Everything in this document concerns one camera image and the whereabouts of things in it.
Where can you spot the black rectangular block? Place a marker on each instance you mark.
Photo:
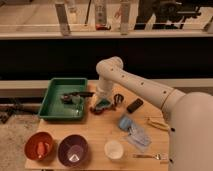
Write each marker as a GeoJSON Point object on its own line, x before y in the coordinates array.
{"type": "Point", "coordinates": [134, 105]}

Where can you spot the blue grey cloth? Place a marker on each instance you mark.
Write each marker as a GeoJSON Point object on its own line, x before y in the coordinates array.
{"type": "Point", "coordinates": [138, 137]}

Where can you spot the purple bowl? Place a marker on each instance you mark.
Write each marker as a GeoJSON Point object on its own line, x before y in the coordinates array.
{"type": "Point", "coordinates": [73, 150]}

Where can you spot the orange carrot toy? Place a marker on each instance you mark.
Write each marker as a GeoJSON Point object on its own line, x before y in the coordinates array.
{"type": "Point", "coordinates": [41, 150]}

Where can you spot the black ring clip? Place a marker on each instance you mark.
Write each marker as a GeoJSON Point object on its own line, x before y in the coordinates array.
{"type": "Point", "coordinates": [118, 99]}

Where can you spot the green plastic tray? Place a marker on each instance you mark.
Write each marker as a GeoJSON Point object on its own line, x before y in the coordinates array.
{"type": "Point", "coordinates": [53, 109]}

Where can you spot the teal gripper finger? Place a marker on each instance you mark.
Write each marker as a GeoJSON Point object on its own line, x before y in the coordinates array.
{"type": "Point", "coordinates": [103, 103]}

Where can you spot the red bowl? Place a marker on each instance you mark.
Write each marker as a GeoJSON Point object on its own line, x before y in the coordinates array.
{"type": "Point", "coordinates": [31, 145]}

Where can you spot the black handled brush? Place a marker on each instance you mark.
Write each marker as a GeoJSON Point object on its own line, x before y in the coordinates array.
{"type": "Point", "coordinates": [74, 97]}

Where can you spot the white cup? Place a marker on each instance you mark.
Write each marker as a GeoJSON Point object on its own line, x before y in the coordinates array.
{"type": "Point", "coordinates": [113, 150]}

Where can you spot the yellow handled tool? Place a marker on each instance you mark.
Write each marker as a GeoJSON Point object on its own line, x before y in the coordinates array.
{"type": "Point", "coordinates": [158, 125]}

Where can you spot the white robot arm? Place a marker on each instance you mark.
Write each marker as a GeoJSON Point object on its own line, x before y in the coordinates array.
{"type": "Point", "coordinates": [189, 115]}

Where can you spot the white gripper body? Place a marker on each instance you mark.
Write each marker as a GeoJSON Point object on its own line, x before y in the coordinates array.
{"type": "Point", "coordinates": [104, 92]}

